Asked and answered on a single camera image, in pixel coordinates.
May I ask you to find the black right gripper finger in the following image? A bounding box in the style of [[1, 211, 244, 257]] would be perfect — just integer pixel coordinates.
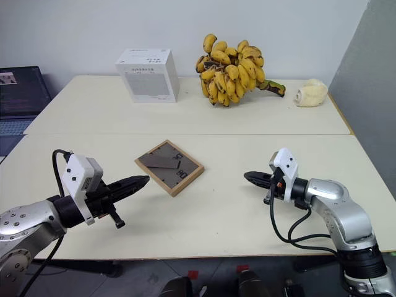
[[243, 171, 273, 182], [247, 179, 272, 189]]

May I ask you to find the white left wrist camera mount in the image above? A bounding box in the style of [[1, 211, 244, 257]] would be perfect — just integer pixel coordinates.
[[61, 153, 105, 226]]

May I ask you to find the dark rounded shape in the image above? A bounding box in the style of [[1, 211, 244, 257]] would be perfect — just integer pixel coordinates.
[[238, 269, 270, 297], [158, 275, 194, 297]]

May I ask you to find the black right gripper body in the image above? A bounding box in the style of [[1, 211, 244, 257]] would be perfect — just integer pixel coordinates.
[[263, 168, 287, 205]]

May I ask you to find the grey partition panel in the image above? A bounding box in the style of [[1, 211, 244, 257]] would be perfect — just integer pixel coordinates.
[[327, 0, 396, 252]]

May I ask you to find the wooden picture frame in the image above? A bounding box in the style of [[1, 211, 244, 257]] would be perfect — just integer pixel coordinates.
[[134, 139, 205, 198]]

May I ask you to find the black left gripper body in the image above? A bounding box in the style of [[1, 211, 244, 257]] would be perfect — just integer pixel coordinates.
[[85, 182, 126, 230]]

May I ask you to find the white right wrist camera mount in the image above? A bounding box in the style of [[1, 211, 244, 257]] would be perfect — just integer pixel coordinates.
[[268, 147, 299, 204]]

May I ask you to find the black table foot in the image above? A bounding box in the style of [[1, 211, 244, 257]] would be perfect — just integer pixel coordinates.
[[30, 259, 123, 278]]

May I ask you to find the yellow banana bunch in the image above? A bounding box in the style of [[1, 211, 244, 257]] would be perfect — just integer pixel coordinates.
[[194, 33, 287, 108]]

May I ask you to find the white cardboard box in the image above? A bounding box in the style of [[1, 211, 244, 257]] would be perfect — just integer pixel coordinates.
[[114, 48, 181, 104]]

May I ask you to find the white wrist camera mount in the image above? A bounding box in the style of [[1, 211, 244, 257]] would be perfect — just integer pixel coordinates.
[[268, 147, 299, 204], [61, 153, 105, 226]]

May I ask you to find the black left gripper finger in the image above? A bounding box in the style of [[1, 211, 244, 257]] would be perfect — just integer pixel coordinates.
[[110, 180, 150, 200], [106, 175, 150, 191]]

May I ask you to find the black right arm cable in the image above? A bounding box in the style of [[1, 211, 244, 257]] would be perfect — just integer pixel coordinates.
[[267, 182, 341, 258]]

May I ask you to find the dark open laptop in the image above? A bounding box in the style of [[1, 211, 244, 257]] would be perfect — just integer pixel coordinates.
[[0, 65, 53, 157]]

